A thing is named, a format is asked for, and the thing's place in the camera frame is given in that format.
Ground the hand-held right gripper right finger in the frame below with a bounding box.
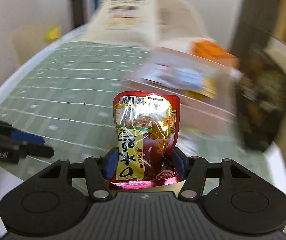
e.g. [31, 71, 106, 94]
[172, 148, 250, 201]

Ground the red foil snack packet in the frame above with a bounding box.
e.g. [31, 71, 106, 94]
[109, 91, 183, 190]

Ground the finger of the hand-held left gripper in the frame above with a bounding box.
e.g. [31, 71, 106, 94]
[19, 144, 55, 159]
[10, 130, 45, 146]

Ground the pink cardboard gift box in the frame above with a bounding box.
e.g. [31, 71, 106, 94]
[125, 46, 236, 132]

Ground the black printed snack bag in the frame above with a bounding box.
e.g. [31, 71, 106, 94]
[235, 45, 286, 152]

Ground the blue and white snack packet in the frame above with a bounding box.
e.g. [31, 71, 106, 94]
[143, 64, 217, 98]

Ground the beige printed mesh food cover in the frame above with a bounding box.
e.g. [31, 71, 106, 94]
[85, 0, 208, 53]

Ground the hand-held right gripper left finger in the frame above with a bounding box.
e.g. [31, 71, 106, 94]
[40, 147, 119, 201]

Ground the green checked tablecloth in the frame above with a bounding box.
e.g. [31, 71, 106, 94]
[0, 41, 271, 193]

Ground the dark glass cabinet door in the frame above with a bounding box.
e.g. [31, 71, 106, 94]
[229, 0, 286, 53]

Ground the yellow plastic bag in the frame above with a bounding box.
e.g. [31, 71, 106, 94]
[47, 27, 61, 42]

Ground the orange cardboard box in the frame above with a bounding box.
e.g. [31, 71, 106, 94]
[189, 40, 240, 68]

